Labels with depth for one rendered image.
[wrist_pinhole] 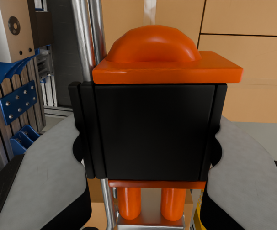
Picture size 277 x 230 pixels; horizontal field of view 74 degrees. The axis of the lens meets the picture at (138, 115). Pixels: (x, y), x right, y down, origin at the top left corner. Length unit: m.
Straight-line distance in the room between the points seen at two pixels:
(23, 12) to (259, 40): 0.81
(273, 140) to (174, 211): 1.86
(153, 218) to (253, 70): 0.84
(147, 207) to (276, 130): 1.81
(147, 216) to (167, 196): 0.03
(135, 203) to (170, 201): 0.03
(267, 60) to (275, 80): 0.11
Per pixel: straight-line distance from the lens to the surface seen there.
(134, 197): 0.17
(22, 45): 0.49
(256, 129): 1.87
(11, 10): 0.47
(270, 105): 1.08
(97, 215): 0.78
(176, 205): 0.18
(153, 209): 0.20
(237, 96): 0.98
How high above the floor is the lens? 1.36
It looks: 61 degrees down
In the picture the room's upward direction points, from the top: 175 degrees counter-clockwise
